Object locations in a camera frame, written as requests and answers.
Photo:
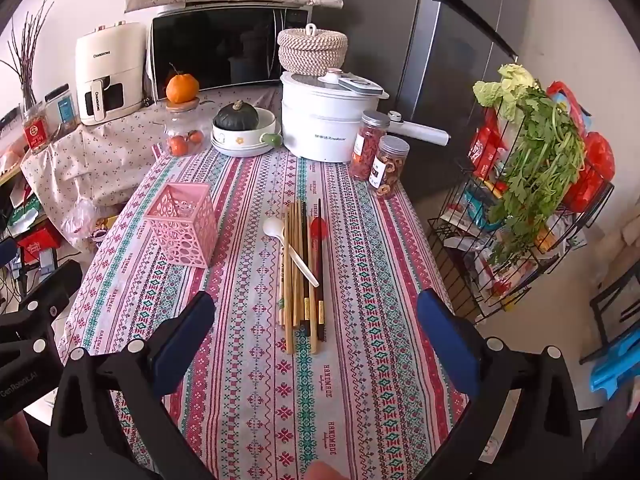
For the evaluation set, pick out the napa cabbage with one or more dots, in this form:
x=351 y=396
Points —
x=510 y=85

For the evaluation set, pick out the leafy green herbs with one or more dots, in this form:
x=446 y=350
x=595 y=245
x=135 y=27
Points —
x=540 y=160

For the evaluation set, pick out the dried branches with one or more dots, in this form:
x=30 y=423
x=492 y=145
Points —
x=25 y=75

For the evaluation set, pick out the red plastic bag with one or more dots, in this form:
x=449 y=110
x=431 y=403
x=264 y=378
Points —
x=597 y=160

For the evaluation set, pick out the white electric cooking pot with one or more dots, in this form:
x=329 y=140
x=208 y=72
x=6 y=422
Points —
x=320 y=120

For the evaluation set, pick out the pink perforated utensil holder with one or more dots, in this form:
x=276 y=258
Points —
x=180 y=230

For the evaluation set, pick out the grey refrigerator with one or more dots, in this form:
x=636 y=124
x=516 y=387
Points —
x=450 y=85

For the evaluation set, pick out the woven lidded basket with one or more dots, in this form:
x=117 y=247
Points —
x=312 y=52

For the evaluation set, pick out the jar of dried fruit rings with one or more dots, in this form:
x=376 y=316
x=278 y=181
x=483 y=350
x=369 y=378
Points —
x=387 y=170

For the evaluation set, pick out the black microwave oven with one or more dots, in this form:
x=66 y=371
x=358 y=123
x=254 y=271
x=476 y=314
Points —
x=215 y=50

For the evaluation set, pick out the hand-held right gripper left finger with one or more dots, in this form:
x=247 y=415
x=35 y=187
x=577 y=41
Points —
x=182 y=340

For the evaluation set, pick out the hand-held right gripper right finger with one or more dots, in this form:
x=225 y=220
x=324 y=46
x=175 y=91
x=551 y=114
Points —
x=445 y=345

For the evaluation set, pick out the blue snack packet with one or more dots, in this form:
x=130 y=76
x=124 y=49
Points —
x=475 y=207

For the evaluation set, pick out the red snack packet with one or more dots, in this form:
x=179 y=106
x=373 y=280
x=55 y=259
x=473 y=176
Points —
x=482 y=152

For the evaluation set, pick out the white air fryer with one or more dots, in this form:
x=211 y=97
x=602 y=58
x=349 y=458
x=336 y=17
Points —
x=110 y=60

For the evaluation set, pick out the red plastic spoon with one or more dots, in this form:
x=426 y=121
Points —
x=320 y=229

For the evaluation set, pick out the green pumpkin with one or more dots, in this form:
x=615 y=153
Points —
x=235 y=117

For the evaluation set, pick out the orange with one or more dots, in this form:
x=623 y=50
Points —
x=182 y=89

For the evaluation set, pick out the jar of red berries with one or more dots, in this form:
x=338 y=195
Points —
x=364 y=150

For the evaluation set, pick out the dark chair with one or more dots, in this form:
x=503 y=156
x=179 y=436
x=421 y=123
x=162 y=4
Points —
x=600 y=305

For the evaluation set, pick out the bundle of chopsticks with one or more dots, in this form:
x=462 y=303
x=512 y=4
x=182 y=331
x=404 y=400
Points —
x=300 y=310

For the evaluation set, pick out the white plastic spoon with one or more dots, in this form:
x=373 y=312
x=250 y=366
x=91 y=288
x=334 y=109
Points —
x=274 y=228

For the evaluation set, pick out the red box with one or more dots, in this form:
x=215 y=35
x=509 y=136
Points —
x=37 y=247

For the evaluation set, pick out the blue label box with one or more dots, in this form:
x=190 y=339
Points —
x=65 y=110

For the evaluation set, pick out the glass jar with wooden lid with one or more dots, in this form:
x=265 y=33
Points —
x=182 y=130

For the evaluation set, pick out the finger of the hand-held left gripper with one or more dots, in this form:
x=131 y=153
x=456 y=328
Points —
x=50 y=290

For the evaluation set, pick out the floral side table cloth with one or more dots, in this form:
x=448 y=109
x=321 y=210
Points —
x=100 y=160

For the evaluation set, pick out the clear plastic bag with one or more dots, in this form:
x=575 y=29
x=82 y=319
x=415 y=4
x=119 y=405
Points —
x=80 y=220

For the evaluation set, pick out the blue plastic stool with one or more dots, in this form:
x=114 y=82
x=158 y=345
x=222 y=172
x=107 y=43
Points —
x=615 y=370

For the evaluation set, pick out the red label jar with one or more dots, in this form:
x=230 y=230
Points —
x=35 y=132

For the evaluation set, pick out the patterned striped tablecloth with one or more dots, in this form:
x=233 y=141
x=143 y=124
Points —
x=380 y=310

